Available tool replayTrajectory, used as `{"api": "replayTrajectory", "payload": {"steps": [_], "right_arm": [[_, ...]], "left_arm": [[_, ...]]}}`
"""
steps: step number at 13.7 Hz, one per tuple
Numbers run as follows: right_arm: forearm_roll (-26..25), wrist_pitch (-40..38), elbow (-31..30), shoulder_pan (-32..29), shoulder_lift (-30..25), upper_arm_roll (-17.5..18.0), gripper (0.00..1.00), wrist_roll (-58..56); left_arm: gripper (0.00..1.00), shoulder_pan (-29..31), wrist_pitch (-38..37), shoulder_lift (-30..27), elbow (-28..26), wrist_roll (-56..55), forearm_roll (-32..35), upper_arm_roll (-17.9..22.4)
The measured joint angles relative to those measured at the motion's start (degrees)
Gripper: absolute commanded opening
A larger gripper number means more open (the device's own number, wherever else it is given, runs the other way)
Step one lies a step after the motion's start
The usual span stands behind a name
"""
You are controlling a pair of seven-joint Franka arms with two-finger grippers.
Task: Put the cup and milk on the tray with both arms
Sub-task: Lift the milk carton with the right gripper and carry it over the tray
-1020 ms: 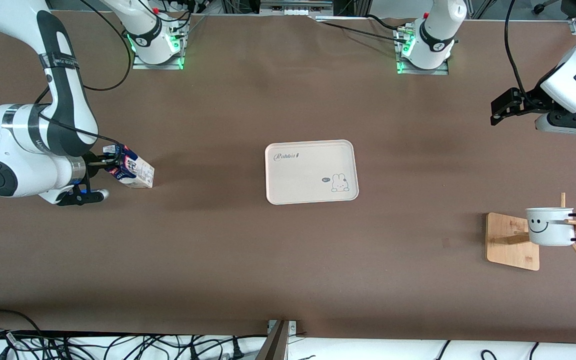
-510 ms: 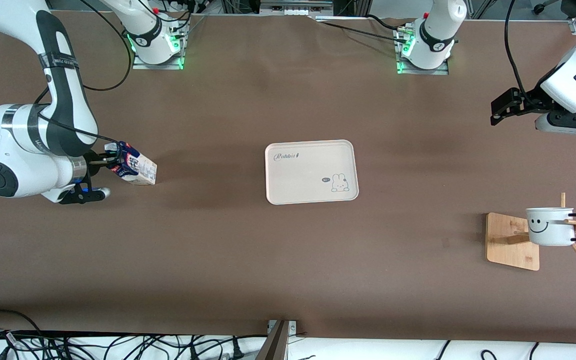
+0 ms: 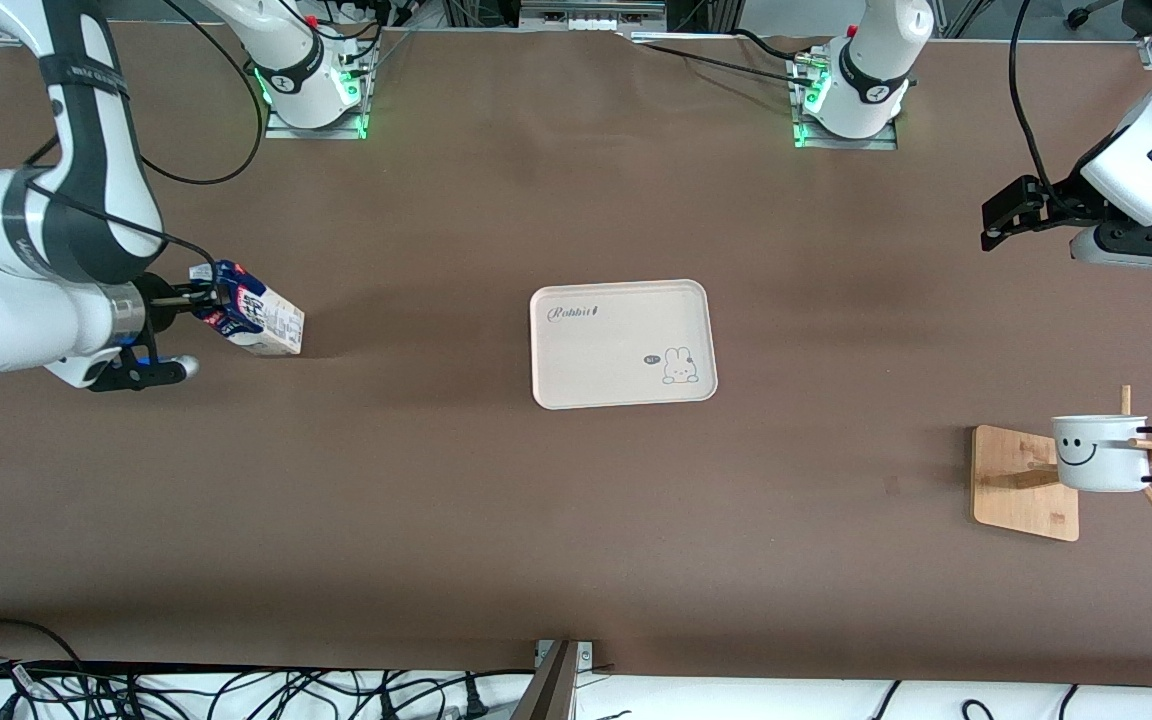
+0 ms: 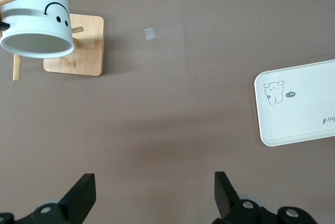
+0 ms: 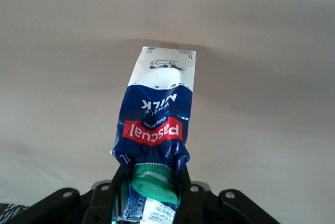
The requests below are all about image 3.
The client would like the blue white milk carton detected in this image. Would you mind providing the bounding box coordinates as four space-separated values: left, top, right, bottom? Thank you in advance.
189 260 305 358

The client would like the white smiley face cup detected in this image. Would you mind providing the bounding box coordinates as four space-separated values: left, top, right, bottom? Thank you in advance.
1051 415 1152 493

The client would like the cream rabbit print tray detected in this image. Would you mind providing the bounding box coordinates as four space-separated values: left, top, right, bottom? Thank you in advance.
530 279 718 411

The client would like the black office chair base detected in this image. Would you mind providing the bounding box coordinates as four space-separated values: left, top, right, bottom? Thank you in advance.
1066 0 1152 31

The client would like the wooden mug stand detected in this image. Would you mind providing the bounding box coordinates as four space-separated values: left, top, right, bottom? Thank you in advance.
971 385 1152 543

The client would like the white power strip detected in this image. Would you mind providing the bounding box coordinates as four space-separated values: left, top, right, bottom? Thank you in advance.
519 0 667 31

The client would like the dark metal beam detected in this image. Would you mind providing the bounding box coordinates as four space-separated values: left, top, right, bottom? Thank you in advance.
511 640 582 720

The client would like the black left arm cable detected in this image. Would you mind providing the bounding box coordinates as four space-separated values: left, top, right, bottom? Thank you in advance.
1006 0 1055 196

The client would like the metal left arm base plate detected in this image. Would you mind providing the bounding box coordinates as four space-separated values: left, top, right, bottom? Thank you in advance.
791 50 899 151

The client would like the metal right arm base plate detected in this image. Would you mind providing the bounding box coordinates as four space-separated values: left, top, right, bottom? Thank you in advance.
264 40 371 141

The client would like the short black table cable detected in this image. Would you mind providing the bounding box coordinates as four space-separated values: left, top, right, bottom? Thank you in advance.
731 28 829 66

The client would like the long black table cable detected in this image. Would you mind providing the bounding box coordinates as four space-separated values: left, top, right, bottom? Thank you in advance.
648 42 812 86

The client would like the arched black floor cable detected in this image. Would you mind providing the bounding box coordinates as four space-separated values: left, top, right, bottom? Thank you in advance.
0 618 87 681

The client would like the small metal bracket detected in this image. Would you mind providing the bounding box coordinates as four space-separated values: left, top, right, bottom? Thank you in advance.
534 640 595 669

